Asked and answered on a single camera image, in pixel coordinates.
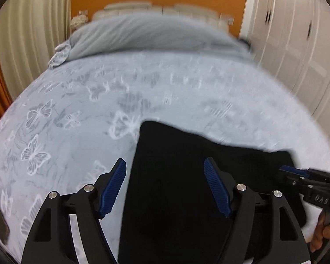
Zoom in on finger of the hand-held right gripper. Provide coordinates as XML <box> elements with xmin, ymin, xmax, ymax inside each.
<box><xmin>280</xmin><ymin>164</ymin><xmax>312</xmax><ymax>178</ymax></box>
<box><xmin>276</xmin><ymin>170</ymin><xmax>306</xmax><ymax>191</ymax></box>

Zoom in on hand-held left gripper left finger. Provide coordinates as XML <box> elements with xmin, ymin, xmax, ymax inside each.
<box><xmin>21</xmin><ymin>158</ymin><xmax>127</xmax><ymax>264</ymax></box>

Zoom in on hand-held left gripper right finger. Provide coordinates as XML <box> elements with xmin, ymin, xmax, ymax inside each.
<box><xmin>203</xmin><ymin>157</ymin><xmax>311</xmax><ymax>264</ymax></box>

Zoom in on black pants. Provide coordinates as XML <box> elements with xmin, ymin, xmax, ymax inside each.
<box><xmin>118</xmin><ymin>120</ymin><xmax>308</xmax><ymax>264</ymax></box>

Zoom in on person's right hand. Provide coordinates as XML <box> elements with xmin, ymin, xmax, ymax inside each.
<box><xmin>309</xmin><ymin>213</ymin><xmax>330</xmax><ymax>253</ymax></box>

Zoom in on butterfly print bed sheet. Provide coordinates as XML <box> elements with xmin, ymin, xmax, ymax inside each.
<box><xmin>0</xmin><ymin>49</ymin><xmax>330</xmax><ymax>264</ymax></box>

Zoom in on white wardrobe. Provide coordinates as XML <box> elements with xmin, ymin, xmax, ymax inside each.
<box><xmin>239</xmin><ymin>0</ymin><xmax>330</xmax><ymax>145</ymax></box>

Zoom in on crumpled patterned cloth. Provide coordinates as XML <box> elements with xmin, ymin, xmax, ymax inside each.
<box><xmin>48</xmin><ymin>44</ymin><xmax>72</xmax><ymax>70</ymax></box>

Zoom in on white lace bedside ornament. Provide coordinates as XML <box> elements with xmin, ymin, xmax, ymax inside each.
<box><xmin>70</xmin><ymin>15</ymin><xmax>89</xmax><ymax>30</ymax></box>

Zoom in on white curtain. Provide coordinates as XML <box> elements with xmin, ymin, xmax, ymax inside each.
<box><xmin>0</xmin><ymin>0</ymin><xmax>73</xmax><ymax>101</ymax></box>

